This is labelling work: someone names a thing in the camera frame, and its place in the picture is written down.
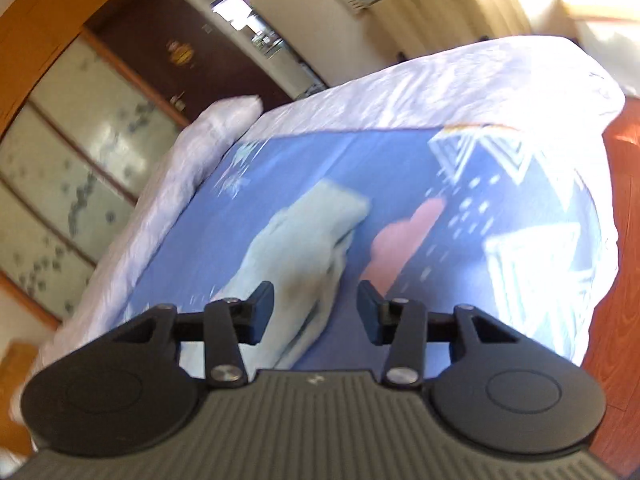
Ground grey sweat pants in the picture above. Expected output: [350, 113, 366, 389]
[207, 179, 371, 377]

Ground wooden headboard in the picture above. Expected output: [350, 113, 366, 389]
[0, 340, 38, 457]

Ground blue patterned bed sheet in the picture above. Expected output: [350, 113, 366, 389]
[118, 126, 618, 370]

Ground wardrobe with frosted glass doors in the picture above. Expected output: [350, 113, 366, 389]
[1, 0, 186, 325]

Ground white lilac quilt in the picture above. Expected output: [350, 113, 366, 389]
[8, 34, 629, 426]

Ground dark wooden door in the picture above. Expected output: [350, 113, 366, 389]
[84, 0, 331, 126]

